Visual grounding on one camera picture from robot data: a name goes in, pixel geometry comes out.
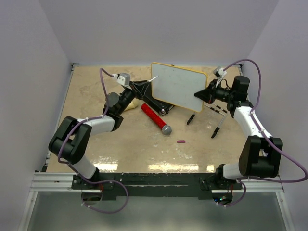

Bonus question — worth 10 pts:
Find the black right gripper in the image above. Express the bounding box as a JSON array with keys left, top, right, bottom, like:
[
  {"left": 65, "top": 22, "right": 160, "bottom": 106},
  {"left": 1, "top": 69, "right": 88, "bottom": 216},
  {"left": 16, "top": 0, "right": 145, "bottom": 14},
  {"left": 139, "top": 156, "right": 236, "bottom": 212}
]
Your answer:
[{"left": 194, "top": 79, "right": 234, "bottom": 105}]

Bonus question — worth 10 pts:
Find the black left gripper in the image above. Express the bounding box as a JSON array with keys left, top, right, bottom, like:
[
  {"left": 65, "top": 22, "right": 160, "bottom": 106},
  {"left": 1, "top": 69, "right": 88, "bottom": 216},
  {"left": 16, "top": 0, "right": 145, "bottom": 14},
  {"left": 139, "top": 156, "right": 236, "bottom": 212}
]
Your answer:
[{"left": 117, "top": 80, "right": 149, "bottom": 115}]

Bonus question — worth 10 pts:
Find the yellow framed whiteboard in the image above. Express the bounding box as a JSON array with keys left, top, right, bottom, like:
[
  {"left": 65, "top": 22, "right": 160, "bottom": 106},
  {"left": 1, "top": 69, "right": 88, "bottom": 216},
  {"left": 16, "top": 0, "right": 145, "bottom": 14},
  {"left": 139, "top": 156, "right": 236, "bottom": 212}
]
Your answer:
[{"left": 151, "top": 62, "right": 208, "bottom": 112}]

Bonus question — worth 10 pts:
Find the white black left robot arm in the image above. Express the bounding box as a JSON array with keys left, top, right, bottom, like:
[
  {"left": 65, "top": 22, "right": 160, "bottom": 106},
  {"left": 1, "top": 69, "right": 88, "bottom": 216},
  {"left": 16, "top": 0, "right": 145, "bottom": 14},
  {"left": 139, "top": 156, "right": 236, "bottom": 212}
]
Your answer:
[{"left": 48, "top": 80, "right": 151, "bottom": 189}]

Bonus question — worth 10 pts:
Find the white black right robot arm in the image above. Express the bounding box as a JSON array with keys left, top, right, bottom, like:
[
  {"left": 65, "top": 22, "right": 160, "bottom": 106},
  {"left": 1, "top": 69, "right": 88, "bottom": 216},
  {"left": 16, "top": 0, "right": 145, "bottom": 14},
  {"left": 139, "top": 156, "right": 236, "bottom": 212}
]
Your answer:
[{"left": 194, "top": 76, "right": 283, "bottom": 189}]

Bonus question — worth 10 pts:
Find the black whiteboard stand foot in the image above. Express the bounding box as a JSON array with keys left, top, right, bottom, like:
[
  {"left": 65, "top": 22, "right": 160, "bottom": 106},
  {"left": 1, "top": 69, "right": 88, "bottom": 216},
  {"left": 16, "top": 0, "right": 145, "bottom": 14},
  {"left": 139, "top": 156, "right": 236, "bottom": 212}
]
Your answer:
[{"left": 186, "top": 112, "right": 196, "bottom": 125}]

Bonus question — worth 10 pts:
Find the black ribbed carrying case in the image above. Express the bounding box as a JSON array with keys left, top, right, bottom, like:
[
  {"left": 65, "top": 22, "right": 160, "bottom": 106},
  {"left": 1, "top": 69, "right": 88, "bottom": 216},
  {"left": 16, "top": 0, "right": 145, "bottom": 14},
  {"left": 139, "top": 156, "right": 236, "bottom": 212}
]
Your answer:
[{"left": 142, "top": 95, "right": 174, "bottom": 116}]

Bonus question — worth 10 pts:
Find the red glitter microphone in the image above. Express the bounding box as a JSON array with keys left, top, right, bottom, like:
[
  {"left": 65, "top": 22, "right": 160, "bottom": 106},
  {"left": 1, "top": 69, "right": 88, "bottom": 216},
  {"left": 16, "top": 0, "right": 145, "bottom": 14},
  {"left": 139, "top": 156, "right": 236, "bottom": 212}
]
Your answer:
[{"left": 141, "top": 103, "right": 172, "bottom": 135}]

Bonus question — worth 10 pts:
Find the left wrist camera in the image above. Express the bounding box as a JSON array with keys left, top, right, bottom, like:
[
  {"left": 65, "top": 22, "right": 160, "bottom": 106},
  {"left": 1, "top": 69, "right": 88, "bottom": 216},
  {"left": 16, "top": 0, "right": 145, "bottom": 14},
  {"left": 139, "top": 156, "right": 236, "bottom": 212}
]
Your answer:
[{"left": 112, "top": 73, "right": 130, "bottom": 86}]

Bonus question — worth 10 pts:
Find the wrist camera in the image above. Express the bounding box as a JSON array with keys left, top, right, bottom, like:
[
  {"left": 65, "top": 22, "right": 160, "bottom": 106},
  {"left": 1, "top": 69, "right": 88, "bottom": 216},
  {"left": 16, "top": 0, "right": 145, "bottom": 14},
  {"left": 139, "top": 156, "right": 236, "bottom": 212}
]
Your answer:
[
  {"left": 112, "top": 73, "right": 130, "bottom": 86},
  {"left": 213, "top": 66, "right": 227, "bottom": 79}
]

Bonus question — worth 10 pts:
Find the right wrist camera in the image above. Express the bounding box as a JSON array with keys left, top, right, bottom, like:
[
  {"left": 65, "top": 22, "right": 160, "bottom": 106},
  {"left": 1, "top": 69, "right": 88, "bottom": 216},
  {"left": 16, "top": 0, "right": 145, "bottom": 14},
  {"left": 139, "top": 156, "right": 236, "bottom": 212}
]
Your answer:
[{"left": 213, "top": 66, "right": 227, "bottom": 79}]

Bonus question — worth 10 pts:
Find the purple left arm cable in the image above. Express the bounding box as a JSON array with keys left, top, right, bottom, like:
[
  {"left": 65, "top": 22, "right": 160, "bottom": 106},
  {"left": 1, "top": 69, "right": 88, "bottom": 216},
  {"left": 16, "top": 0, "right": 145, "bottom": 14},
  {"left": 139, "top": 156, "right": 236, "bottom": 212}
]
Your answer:
[{"left": 57, "top": 67, "right": 115, "bottom": 179}]

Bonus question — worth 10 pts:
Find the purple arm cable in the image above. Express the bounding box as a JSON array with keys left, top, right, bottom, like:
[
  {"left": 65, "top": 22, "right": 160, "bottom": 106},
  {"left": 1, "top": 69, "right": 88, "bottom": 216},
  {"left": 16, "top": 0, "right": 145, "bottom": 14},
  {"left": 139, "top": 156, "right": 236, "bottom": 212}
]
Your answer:
[
  {"left": 223, "top": 59, "right": 308, "bottom": 181},
  {"left": 57, "top": 67, "right": 115, "bottom": 179}
]

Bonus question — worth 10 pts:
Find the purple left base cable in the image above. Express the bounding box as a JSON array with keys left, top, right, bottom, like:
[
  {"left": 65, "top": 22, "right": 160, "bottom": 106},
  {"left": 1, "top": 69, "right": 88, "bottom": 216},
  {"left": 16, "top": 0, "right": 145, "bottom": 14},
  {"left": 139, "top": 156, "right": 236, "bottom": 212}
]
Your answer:
[{"left": 81, "top": 180, "right": 129, "bottom": 214}]

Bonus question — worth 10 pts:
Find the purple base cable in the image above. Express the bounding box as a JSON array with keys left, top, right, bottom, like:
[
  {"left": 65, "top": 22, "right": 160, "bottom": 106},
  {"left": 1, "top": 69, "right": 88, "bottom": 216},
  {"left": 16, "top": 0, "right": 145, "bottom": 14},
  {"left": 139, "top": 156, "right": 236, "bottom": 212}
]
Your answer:
[
  {"left": 215, "top": 179, "right": 246, "bottom": 207},
  {"left": 81, "top": 180, "right": 129, "bottom": 214}
]

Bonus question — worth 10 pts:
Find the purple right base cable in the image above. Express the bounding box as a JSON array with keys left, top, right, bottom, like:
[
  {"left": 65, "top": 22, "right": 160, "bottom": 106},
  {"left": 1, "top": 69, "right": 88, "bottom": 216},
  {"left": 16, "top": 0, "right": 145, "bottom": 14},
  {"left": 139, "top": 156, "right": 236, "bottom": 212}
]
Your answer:
[{"left": 215, "top": 179, "right": 246, "bottom": 207}]

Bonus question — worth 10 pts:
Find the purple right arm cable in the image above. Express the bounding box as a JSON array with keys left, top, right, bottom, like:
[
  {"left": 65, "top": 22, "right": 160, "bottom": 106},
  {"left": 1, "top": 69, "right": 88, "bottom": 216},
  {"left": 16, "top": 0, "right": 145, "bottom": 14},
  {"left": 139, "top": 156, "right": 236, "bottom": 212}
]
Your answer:
[{"left": 223, "top": 59, "right": 308, "bottom": 181}]

